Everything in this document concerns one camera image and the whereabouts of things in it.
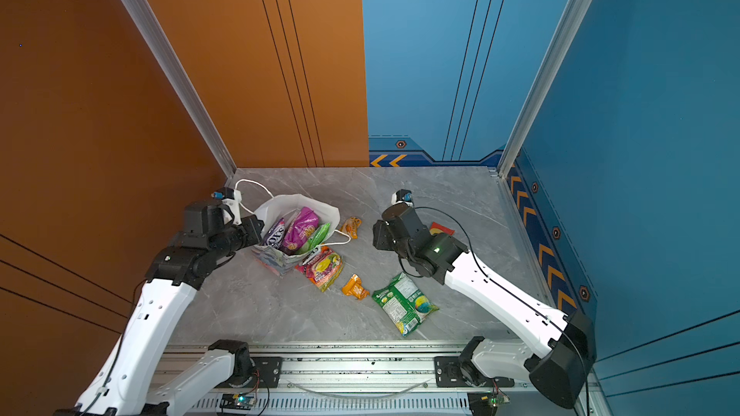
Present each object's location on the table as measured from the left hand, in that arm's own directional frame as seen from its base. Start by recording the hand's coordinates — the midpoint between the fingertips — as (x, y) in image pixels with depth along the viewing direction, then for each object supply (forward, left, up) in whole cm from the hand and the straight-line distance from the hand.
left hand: (265, 218), depth 75 cm
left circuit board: (-37, +5, -26) cm, 46 cm away
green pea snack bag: (-14, -37, -23) cm, 46 cm away
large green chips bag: (-1, -11, -9) cm, 15 cm away
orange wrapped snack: (-9, -22, -24) cm, 34 cm away
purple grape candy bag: (+6, -6, -12) cm, 15 cm away
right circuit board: (-37, -57, -26) cm, 72 cm away
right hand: (-1, -30, -2) cm, 30 cm away
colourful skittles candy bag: (-4, -12, -22) cm, 25 cm away
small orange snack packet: (+12, -20, -22) cm, 32 cm away
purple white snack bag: (+2, +1, -10) cm, 10 cm away
